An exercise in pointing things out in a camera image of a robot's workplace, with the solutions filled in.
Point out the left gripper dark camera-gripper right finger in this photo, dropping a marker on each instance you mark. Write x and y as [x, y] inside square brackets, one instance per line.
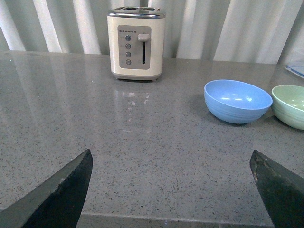
[281, 190]

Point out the left gripper dark camera-gripper left finger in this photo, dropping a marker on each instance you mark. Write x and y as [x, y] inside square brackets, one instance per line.
[57, 202]

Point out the green plastic bowl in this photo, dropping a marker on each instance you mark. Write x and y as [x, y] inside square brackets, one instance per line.
[288, 105]

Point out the blue plastic bowl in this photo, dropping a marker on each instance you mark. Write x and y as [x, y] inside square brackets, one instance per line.
[236, 102]

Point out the clear plastic food container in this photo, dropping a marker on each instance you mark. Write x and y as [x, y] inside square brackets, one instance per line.
[295, 63]

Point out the white pleated curtain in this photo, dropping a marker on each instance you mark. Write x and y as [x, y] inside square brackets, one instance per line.
[255, 31]

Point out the cream two-slot toaster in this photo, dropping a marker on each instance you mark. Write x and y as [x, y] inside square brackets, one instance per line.
[136, 40]

